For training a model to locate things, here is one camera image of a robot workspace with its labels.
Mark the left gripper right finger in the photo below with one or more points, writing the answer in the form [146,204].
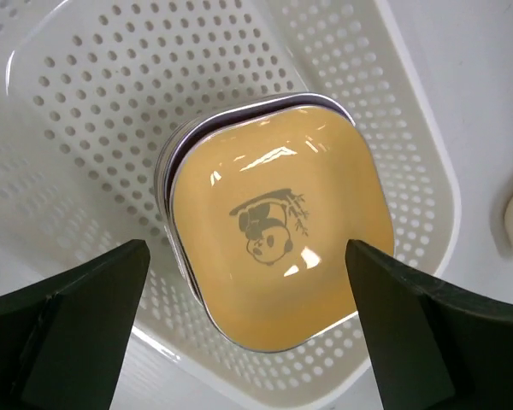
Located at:
[432,344]

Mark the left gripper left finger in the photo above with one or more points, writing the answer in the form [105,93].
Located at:
[63,339]

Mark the yellow square plate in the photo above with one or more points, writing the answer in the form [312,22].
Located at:
[264,211]

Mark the purple square plate back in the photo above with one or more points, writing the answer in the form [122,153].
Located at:
[193,131]

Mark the white perforated plastic bin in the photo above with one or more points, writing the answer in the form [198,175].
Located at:
[89,93]

